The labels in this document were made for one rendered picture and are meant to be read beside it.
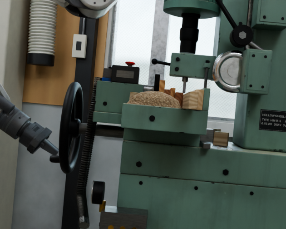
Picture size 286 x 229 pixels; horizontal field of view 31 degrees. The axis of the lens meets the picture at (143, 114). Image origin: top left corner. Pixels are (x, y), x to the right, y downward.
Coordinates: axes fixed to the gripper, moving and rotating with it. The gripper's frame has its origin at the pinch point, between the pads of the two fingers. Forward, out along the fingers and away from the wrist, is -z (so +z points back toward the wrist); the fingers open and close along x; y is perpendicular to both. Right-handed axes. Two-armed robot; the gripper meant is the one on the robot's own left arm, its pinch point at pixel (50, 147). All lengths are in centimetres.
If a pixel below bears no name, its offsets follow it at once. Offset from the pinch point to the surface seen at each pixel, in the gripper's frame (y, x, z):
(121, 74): 38.5, 3.0, -7.2
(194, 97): 57, 29, -26
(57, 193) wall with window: -99, -99, -3
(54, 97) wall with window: -59, -119, 31
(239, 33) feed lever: 65, -7, -28
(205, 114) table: 52, 22, -32
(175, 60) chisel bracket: 46, -11, -17
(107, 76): 34.1, 0.4, -3.6
